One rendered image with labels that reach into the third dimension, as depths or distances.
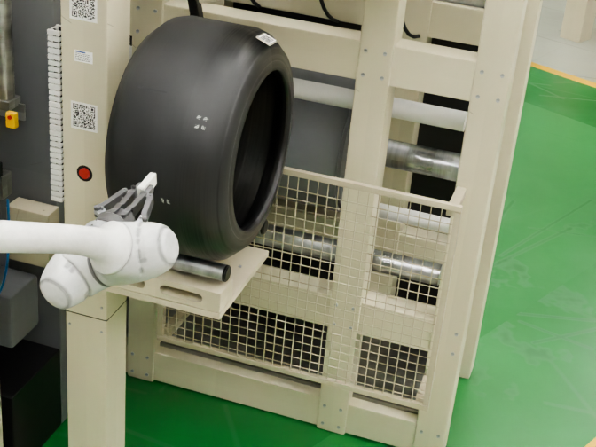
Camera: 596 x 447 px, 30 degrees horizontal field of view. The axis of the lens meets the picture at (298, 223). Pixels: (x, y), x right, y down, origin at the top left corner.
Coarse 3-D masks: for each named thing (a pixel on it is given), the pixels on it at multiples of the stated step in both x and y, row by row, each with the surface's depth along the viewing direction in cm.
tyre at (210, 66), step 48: (144, 48) 264; (192, 48) 261; (240, 48) 262; (144, 96) 257; (192, 96) 255; (240, 96) 257; (288, 96) 293; (144, 144) 256; (192, 144) 253; (240, 144) 311; (288, 144) 304; (192, 192) 257; (240, 192) 308; (192, 240) 267; (240, 240) 280
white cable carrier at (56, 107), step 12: (48, 36) 277; (60, 36) 279; (48, 48) 279; (60, 48) 281; (48, 60) 280; (60, 60) 282; (60, 72) 284; (60, 84) 285; (60, 96) 287; (60, 108) 286; (60, 120) 290; (60, 132) 288; (60, 144) 290; (60, 156) 292; (60, 168) 293; (60, 180) 295; (60, 192) 297
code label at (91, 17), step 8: (72, 0) 270; (80, 0) 269; (88, 0) 268; (96, 0) 268; (72, 8) 271; (80, 8) 270; (88, 8) 269; (96, 8) 268; (72, 16) 272; (80, 16) 271; (88, 16) 270; (96, 16) 269
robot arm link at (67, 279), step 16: (64, 256) 216; (80, 256) 215; (48, 272) 214; (64, 272) 213; (80, 272) 215; (48, 288) 214; (64, 288) 213; (80, 288) 214; (96, 288) 217; (64, 304) 215
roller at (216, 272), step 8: (184, 256) 284; (176, 264) 284; (184, 264) 283; (192, 264) 282; (200, 264) 282; (208, 264) 282; (216, 264) 282; (224, 264) 282; (192, 272) 283; (200, 272) 282; (208, 272) 281; (216, 272) 281; (224, 272) 280; (224, 280) 282
